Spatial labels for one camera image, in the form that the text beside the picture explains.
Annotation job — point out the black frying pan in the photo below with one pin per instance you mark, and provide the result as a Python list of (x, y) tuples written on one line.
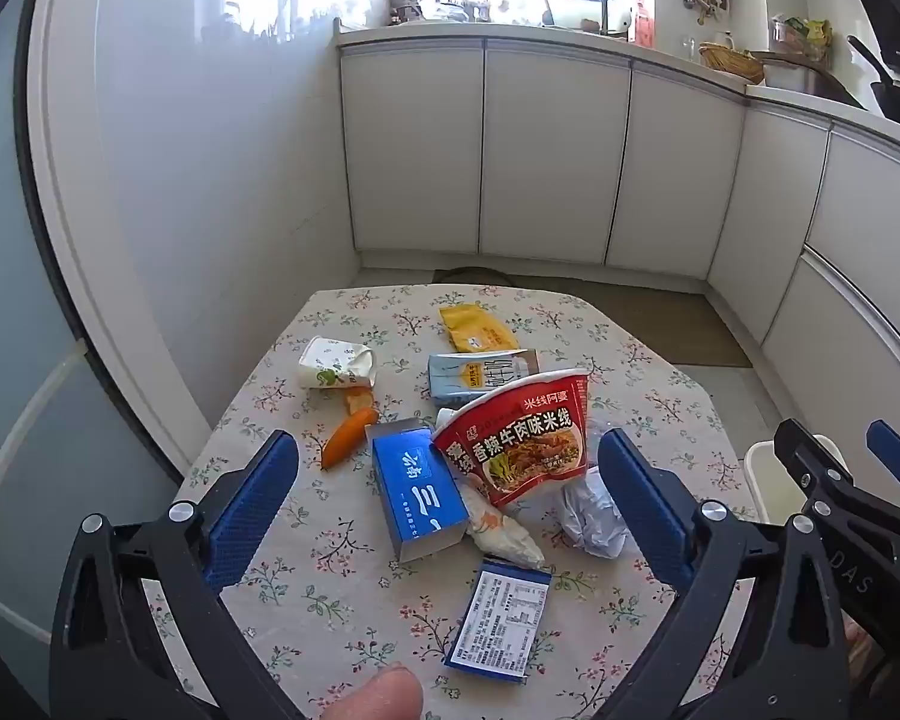
[(896, 90)]

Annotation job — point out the white plastic bag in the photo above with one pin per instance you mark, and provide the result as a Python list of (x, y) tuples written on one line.
[(502, 536)]

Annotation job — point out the small blue labelled box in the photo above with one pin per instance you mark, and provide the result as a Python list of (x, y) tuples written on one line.
[(499, 622)]

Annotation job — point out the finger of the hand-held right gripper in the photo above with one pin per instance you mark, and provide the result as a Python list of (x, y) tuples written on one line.
[(896, 457), (814, 461)]

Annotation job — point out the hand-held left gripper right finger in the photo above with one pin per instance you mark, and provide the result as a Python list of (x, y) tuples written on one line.
[(641, 510)]

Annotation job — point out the white kitchen cabinets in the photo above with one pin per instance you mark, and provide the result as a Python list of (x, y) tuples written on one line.
[(547, 150)]

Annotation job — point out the white plastic bin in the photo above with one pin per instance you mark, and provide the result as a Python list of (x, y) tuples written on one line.
[(765, 480)]

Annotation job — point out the small white drink carton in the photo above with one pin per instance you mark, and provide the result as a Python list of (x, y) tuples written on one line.
[(334, 364)]

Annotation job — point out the orange carrot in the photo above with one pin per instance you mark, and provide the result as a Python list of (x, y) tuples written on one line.
[(345, 441)]

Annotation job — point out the frosted glass door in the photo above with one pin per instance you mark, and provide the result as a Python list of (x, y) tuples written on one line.
[(15, 315)]

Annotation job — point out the light blue drink carton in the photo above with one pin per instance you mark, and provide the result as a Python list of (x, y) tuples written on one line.
[(457, 379)]

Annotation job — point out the red hanging packet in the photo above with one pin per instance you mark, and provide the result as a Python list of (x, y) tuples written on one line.
[(643, 22)]

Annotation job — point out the red instant noodle bowl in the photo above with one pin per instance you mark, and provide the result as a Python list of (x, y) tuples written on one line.
[(525, 450)]

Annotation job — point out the yellow snack packet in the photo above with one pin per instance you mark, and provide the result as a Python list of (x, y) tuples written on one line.
[(472, 328)]

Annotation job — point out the yellow green food bags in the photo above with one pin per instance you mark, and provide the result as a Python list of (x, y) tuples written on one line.
[(810, 34)]

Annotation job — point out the white paper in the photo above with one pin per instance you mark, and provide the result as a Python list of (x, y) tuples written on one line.
[(589, 517)]

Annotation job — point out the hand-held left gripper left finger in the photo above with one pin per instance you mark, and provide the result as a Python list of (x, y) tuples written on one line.
[(251, 506)]

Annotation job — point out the blue cardboard box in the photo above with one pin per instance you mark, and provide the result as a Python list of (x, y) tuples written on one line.
[(420, 491)]

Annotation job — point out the floral tablecloth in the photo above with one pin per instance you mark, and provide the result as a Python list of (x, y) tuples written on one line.
[(330, 607)]

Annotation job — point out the wicker basket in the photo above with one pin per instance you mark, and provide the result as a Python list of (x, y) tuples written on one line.
[(731, 61)]

